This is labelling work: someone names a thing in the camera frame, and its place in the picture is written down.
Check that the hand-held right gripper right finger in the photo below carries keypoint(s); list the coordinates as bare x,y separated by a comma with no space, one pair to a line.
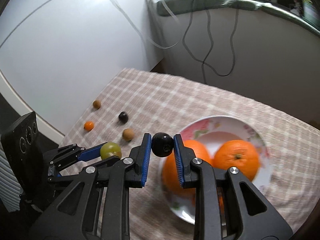
179,162

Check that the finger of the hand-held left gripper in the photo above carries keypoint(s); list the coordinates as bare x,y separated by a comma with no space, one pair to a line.
75,172
90,153

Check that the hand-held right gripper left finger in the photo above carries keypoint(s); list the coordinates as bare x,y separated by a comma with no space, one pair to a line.
146,160

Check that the large smooth orange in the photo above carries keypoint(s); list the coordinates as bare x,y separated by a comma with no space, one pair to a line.
166,177

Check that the green plum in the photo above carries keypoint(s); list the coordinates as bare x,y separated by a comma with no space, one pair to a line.
110,150

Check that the dark plum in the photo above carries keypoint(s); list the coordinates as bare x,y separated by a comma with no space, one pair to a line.
162,145
123,117

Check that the tiny orange kumquat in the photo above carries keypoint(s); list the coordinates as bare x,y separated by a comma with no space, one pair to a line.
88,125

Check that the brown longan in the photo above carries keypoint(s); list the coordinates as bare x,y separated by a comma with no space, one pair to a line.
128,134
96,104

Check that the large bumpy orange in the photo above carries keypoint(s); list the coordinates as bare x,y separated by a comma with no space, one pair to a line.
236,160

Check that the floral rimmed white plate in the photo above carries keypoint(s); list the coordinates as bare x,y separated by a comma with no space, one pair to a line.
225,127

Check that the white radiator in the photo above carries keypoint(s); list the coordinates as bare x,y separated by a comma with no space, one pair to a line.
8,187

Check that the plaid beige blanket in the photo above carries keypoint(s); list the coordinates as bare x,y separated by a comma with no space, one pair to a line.
175,100

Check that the white cabinet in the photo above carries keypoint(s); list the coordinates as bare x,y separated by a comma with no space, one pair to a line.
75,42

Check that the grey window sill cushion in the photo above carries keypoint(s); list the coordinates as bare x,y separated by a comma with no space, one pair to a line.
217,1

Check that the small figurine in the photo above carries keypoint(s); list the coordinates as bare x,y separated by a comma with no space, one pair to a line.
297,5

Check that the potted spider plant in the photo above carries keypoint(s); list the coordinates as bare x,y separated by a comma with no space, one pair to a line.
308,10

